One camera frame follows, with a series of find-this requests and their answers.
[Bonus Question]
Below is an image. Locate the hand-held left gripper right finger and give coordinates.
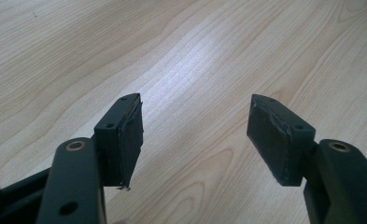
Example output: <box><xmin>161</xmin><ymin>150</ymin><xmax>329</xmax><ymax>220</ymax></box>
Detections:
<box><xmin>247</xmin><ymin>93</ymin><xmax>317</xmax><ymax>188</ymax></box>

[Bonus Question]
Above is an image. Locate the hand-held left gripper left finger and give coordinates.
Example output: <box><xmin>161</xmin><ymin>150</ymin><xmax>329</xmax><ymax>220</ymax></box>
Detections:
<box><xmin>93</xmin><ymin>92</ymin><xmax>144</xmax><ymax>189</ymax></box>

